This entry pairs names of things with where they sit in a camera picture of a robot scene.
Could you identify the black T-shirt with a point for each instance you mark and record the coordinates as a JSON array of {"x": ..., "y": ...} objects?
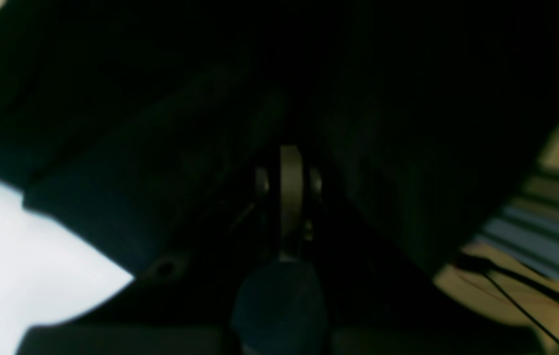
[{"x": 123, "y": 120}]

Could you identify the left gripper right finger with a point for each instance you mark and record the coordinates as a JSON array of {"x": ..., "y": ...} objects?
[{"x": 315, "y": 209}]

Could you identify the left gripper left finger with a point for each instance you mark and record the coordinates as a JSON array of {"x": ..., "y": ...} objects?
[{"x": 182, "y": 304}]

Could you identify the aluminium frame rail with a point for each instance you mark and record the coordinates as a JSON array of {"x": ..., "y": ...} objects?
[{"x": 527, "y": 226}]

